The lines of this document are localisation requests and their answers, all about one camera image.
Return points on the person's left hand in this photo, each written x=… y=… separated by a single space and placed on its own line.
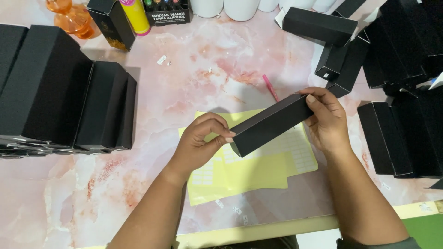
x=193 y=145

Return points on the black bottle display tray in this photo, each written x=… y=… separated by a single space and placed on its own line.
x=168 y=16

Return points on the black gold-print package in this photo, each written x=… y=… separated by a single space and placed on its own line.
x=112 y=26

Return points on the pink pen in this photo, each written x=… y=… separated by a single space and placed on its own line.
x=270 y=88

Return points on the orange glass vase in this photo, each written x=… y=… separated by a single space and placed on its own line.
x=71 y=19

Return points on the person's right hand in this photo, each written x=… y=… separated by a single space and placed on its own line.
x=330 y=124

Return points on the row of black boxes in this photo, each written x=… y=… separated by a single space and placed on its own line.
x=408 y=138
x=55 y=90

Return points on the long black cardboard carton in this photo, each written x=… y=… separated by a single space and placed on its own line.
x=270 y=124

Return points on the small white sticker label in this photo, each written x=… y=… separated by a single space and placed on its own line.
x=237 y=210
x=245 y=220
x=386 y=186
x=219 y=203
x=425 y=207

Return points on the yellow sticker sheet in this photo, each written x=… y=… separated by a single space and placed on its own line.
x=297 y=155
x=238 y=179

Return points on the green mat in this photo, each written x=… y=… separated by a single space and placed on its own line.
x=427 y=231

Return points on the person's dark clothing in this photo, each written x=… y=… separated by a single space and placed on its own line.
x=252 y=243

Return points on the heap of black boxes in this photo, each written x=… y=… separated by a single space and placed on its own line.
x=391 y=45

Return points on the yellow tube with pink cap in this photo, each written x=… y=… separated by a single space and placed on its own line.
x=136 y=17

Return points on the white round jar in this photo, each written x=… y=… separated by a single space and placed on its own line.
x=297 y=3
x=241 y=9
x=268 y=5
x=323 y=5
x=207 y=7

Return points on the torn white paper scrap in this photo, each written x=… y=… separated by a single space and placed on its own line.
x=161 y=60

